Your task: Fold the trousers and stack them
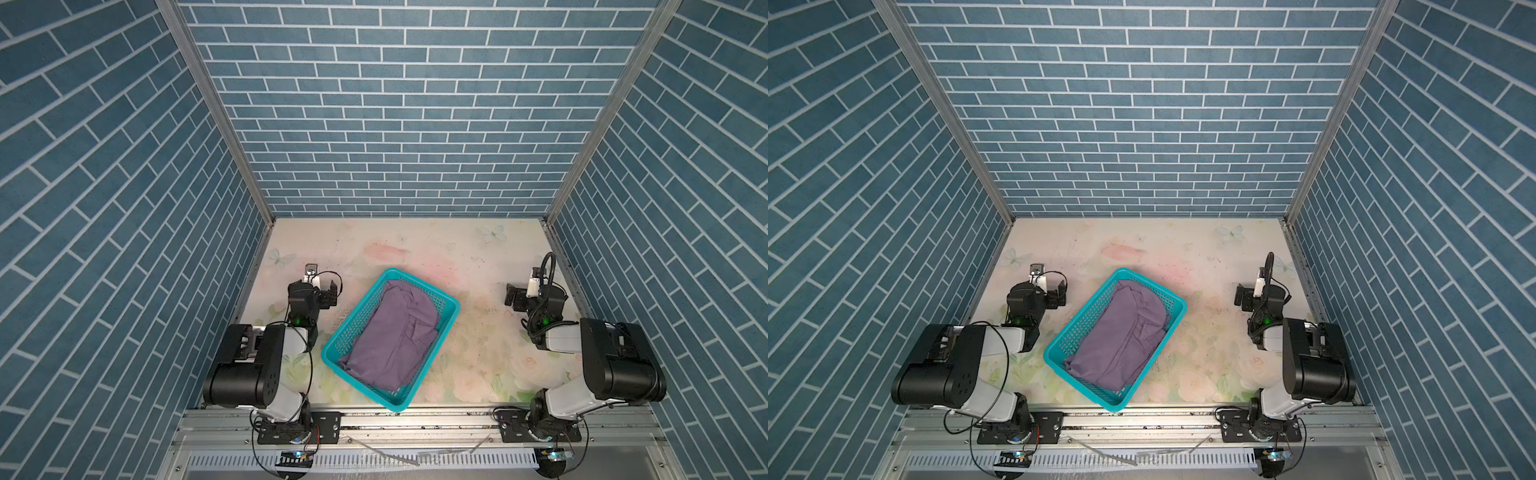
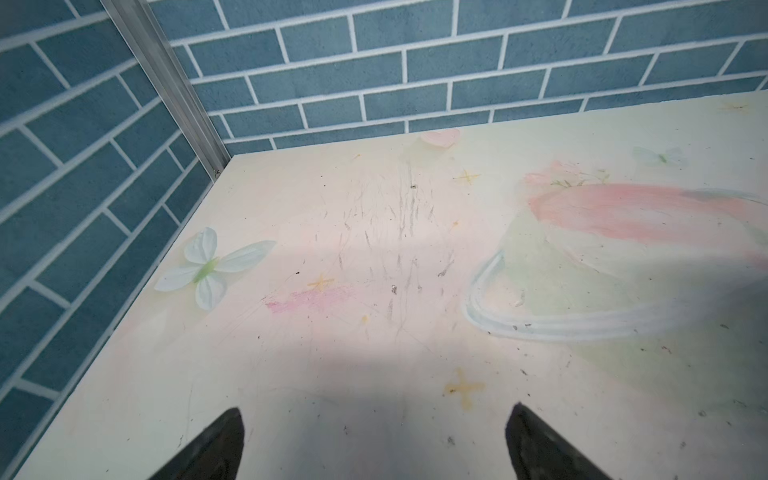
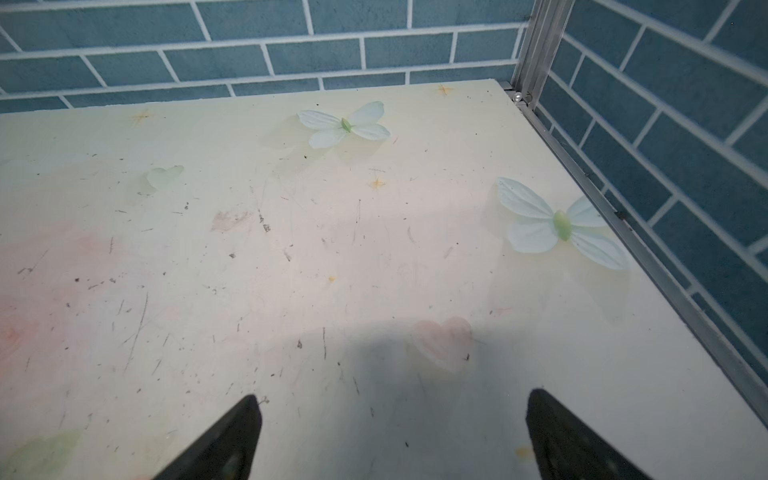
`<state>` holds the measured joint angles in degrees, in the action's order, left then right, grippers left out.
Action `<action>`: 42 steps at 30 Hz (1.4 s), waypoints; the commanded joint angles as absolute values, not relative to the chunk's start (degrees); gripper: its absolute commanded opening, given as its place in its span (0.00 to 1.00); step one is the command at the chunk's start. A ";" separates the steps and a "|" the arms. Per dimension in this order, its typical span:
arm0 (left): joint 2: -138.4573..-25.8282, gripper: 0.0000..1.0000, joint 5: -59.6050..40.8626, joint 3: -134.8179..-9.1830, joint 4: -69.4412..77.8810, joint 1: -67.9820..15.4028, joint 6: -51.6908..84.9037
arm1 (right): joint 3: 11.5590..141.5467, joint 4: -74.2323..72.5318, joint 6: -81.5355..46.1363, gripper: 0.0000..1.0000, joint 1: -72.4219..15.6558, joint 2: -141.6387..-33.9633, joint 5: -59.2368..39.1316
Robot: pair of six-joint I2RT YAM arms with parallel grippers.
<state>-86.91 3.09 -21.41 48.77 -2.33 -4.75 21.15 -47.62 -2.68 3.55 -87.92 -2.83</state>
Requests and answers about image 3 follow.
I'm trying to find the aluminium right table edge rail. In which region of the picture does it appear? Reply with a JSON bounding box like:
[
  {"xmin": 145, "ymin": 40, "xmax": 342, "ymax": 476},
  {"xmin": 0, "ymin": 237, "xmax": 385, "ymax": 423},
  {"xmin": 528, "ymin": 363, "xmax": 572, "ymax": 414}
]
[{"xmin": 505, "ymin": 90, "xmax": 767, "ymax": 423}]

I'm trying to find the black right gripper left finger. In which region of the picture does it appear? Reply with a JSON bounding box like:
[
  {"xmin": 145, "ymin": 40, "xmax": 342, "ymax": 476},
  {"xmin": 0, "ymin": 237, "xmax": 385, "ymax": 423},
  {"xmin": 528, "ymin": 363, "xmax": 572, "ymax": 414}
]
[{"xmin": 153, "ymin": 394, "xmax": 262, "ymax": 480}]

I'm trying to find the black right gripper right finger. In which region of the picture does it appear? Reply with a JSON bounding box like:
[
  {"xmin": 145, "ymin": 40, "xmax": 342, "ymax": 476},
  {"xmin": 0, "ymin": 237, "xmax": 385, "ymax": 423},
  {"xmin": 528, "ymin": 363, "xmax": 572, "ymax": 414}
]
[{"xmin": 526, "ymin": 388, "xmax": 649, "ymax": 480}]

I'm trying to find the aluminium right rear corner post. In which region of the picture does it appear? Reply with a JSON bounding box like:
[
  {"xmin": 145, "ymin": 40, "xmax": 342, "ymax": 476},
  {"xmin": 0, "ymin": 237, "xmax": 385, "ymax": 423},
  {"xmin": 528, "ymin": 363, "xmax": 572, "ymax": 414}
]
[{"xmin": 511, "ymin": 0, "xmax": 575, "ymax": 110}]

